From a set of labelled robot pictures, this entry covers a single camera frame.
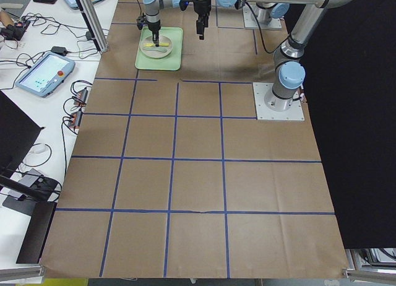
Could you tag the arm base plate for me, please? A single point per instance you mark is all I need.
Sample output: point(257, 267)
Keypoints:
point(262, 15)
point(271, 108)

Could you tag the light green plastic spoon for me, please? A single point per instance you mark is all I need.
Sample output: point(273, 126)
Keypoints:
point(160, 50)

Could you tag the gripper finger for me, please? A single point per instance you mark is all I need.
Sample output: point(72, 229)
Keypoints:
point(155, 38)

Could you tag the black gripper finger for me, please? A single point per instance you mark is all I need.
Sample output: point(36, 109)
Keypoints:
point(201, 25)

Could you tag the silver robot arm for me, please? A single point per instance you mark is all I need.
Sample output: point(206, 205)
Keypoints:
point(153, 7)
point(289, 73)

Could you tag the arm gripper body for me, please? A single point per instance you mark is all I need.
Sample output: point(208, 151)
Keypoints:
point(153, 26)

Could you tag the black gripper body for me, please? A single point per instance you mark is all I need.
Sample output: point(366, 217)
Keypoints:
point(201, 4)

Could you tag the black power adapter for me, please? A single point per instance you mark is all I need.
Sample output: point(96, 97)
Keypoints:
point(60, 50)

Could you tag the black monitor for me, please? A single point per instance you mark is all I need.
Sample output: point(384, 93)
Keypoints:
point(18, 134)

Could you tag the yellow plastic fork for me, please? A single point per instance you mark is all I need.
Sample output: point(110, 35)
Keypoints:
point(152, 45)

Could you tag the beige round plate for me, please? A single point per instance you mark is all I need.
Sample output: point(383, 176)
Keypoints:
point(156, 55)

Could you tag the aluminium frame post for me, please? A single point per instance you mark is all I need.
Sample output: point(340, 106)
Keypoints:
point(92, 22)

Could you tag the light green tray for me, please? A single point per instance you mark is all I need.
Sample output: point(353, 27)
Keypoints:
point(170, 63)

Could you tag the near teach pendant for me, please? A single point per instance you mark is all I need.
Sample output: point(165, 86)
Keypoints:
point(46, 74)

